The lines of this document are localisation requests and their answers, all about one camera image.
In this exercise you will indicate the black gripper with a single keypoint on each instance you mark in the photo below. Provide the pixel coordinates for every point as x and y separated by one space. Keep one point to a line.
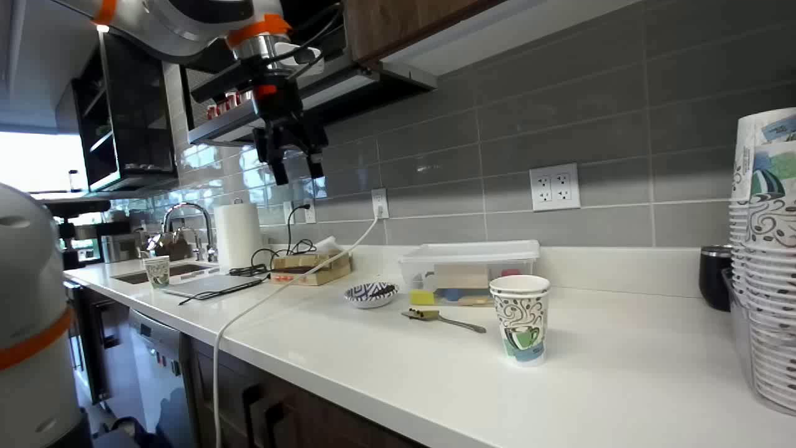
288 113

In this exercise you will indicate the large patterned paper cup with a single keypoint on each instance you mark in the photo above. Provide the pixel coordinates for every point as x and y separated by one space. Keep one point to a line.
522 327

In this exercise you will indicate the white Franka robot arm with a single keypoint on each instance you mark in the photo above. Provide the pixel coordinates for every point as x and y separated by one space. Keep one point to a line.
34 290

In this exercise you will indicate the under-cabinet shelf with red cups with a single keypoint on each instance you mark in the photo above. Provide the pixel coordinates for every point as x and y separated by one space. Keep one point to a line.
365 83

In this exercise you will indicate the stack of patterned paper cups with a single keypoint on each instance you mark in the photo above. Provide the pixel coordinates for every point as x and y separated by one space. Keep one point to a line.
768 275

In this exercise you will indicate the small chrome tap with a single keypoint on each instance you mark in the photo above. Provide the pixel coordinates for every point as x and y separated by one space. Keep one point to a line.
292 224

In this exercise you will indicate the white paper towel roll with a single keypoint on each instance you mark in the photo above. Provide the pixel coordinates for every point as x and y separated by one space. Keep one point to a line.
238 234

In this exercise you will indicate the wooden box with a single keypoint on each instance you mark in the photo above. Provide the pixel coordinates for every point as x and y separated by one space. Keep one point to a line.
311 270

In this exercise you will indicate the chrome kitchen faucet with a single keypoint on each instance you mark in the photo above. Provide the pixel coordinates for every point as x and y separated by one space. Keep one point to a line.
202 218

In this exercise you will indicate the small patterned bowl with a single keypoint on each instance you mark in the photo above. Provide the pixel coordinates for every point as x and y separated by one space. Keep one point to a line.
371 295

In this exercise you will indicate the kitchen sink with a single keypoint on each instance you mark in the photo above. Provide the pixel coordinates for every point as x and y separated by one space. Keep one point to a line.
188 270

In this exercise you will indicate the small patterned paper cup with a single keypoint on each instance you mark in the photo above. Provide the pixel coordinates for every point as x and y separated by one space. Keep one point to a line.
158 271

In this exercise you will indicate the wooden upper cabinet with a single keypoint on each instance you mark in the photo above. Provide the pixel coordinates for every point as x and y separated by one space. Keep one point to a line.
400 20

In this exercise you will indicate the clear plastic container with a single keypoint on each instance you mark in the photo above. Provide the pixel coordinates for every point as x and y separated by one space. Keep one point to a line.
468 262

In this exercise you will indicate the blue sponge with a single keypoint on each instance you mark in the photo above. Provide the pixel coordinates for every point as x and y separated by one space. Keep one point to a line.
462 295

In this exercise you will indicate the metal spoon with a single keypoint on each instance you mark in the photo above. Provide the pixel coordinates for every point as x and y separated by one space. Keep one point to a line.
445 318

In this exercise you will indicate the black coffee machine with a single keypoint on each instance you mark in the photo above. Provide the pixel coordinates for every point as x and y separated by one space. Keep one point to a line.
78 243

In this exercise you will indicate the dark wooden lower cabinet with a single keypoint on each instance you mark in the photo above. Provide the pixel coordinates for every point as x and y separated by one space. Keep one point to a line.
290 411

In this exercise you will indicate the steel dishwasher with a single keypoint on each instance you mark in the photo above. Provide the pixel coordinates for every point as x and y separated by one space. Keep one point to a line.
158 374

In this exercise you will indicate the black mug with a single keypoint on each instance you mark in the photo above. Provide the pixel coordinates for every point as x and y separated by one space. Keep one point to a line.
716 277

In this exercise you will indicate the small white wall outlet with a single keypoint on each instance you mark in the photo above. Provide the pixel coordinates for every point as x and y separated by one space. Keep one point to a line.
380 205

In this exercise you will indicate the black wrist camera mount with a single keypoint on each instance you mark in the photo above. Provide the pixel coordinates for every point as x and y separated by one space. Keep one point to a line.
238 81

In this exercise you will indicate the black open wall shelf unit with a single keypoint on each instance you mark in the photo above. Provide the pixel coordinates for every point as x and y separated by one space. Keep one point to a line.
134 116

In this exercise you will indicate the large white wall outlet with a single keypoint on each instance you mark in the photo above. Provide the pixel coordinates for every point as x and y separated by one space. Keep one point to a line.
554 187

